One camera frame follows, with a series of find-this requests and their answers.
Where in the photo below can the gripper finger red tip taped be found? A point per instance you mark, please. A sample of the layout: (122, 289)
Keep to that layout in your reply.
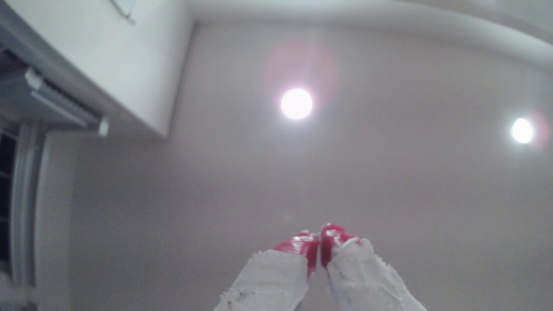
(276, 276)
(363, 280)

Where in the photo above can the round ceiling light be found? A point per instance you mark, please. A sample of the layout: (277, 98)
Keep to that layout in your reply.
(522, 131)
(297, 104)

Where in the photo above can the window with grey frame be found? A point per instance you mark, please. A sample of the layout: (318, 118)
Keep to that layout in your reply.
(23, 207)

